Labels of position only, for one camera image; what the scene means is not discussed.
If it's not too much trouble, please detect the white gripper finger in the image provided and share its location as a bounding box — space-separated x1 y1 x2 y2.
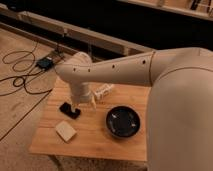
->
90 99 96 110
71 104 78 113

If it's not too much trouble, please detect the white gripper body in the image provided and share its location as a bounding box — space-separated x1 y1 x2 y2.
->
69 83 92 105

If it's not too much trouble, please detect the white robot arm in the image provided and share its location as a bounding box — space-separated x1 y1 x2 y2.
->
56 47 213 171

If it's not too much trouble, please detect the black ceramic bowl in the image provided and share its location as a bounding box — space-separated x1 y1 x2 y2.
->
105 106 141 138

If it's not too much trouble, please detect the black rectangular phone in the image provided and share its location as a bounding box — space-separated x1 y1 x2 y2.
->
59 102 81 119

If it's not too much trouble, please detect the beige sponge block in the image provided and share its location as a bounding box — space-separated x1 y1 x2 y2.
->
55 121 77 142

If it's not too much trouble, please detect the wooden table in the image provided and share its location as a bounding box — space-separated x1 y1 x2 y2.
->
29 78 149 161

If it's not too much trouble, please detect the blue power adapter box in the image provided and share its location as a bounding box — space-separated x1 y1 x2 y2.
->
36 57 54 70

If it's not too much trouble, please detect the long wooden shelf rail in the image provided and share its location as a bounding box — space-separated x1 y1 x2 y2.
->
0 3 152 55

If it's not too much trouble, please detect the black floor cable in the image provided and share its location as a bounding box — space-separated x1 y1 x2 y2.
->
0 39 64 141

